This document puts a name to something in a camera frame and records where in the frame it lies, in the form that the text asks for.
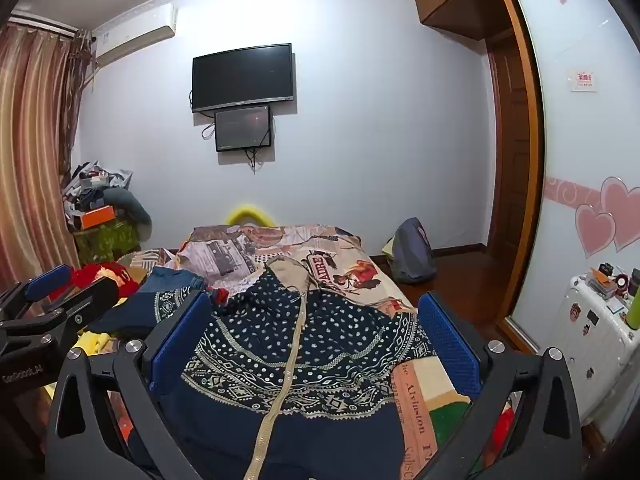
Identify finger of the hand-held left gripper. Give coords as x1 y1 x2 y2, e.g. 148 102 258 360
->
0 275 121 347
0 263 73 318

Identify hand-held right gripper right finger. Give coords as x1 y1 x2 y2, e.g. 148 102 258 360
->
416 290 584 480

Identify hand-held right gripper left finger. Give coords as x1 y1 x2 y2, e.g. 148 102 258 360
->
46 289 212 480

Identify navy patterned garment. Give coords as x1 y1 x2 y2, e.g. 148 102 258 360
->
90 255 446 480

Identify red plush toy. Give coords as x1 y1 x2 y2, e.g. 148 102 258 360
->
70 261 142 302

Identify yellow cloth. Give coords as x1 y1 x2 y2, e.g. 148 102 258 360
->
75 331 114 357

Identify green patterned cloth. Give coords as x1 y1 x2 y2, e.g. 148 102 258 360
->
73 222 141 266

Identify blue denim jeans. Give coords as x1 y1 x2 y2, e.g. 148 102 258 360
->
142 266 208 294

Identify orange box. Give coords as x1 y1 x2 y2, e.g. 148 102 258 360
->
80 205 118 230

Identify grey pillow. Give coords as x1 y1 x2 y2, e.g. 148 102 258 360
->
104 188 153 234

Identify grey backpack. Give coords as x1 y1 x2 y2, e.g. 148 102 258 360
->
390 217 437 284

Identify pile of clutter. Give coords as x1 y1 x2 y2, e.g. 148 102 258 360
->
62 160 134 221

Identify printed blanket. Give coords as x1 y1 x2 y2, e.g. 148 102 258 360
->
120 222 501 480

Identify white suitcase with stickers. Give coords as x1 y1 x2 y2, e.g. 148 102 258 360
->
547 272 640 442

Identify striped brown curtain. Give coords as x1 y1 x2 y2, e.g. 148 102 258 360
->
0 20 94 292

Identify yellow foam tube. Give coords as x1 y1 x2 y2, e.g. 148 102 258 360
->
226 203 279 226

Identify small stack of boxes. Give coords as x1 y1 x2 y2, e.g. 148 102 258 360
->
585 262 619 302

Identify green bottle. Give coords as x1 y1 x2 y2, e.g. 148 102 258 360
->
627 268 640 331

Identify wooden door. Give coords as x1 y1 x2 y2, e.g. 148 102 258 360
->
487 40 532 262

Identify wardrobe sliding door pink hearts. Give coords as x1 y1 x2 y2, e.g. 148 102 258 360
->
492 0 640 357

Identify small black monitor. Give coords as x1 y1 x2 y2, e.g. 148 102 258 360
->
214 105 274 153

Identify white air conditioner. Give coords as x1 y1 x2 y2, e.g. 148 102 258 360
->
92 3 179 67

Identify red and white sticker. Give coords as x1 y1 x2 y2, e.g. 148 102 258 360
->
568 67 600 93

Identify black wall television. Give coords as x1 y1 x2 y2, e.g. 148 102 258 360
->
192 43 295 114

